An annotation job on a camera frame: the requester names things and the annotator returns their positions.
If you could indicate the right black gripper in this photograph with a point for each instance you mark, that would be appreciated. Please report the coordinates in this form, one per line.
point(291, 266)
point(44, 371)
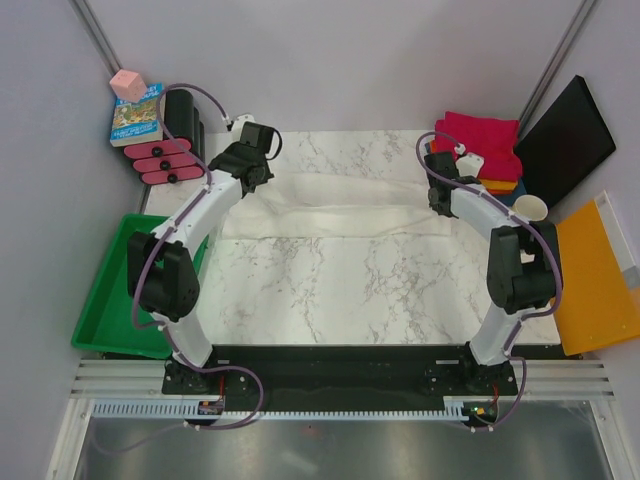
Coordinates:
point(444, 212)

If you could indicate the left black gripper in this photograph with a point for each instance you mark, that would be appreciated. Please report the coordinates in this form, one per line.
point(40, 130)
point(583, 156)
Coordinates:
point(269, 175)

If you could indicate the white t shirt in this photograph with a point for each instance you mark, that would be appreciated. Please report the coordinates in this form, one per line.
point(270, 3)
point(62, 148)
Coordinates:
point(313, 205)

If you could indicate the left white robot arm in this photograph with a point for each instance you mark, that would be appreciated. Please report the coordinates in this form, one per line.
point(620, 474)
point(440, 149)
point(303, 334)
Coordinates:
point(202, 214)

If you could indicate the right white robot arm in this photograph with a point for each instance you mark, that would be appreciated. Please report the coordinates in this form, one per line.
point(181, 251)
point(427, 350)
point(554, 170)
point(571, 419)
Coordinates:
point(523, 270)

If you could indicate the orange folded t shirt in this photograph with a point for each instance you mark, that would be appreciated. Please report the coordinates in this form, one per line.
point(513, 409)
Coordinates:
point(498, 170)

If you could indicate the yellow folded t shirt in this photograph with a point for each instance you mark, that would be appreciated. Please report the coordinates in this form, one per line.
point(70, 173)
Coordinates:
point(499, 187)

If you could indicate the blue folded t shirt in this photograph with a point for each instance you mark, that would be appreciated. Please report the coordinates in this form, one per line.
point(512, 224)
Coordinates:
point(510, 198)

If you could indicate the yellow mug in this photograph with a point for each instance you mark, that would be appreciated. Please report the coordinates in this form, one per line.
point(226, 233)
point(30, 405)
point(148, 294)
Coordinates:
point(531, 207)

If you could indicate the blue paperback book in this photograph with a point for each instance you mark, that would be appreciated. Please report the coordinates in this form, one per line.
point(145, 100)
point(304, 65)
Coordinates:
point(136, 123)

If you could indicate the pink cube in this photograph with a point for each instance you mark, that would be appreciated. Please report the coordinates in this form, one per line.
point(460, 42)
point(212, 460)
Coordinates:
point(128, 85)

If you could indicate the black tablet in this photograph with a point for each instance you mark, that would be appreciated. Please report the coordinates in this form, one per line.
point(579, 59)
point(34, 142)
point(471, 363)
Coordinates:
point(568, 142)

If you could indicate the orange folder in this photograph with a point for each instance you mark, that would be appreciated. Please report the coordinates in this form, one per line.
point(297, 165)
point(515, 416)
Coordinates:
point(600, 301)

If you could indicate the green plastic tray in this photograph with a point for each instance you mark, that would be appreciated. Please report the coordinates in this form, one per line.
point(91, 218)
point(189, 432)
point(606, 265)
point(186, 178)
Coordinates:
point(110, 300)

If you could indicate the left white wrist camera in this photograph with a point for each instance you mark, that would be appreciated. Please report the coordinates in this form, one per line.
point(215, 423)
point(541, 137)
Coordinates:
point(236, 124)

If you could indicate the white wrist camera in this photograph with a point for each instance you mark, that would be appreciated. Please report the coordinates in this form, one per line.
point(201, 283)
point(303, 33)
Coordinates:
point(236, 124)
point(468, 163)

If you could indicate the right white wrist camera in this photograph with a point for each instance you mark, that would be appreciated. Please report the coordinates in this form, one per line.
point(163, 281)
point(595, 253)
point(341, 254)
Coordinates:
point(468, 163)

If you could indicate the white cable duct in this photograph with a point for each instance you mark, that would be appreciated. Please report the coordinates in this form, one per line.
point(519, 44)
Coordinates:
point(210, 408)

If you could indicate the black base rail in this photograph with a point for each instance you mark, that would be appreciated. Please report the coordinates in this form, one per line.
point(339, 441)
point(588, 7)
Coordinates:
point(340, 379)

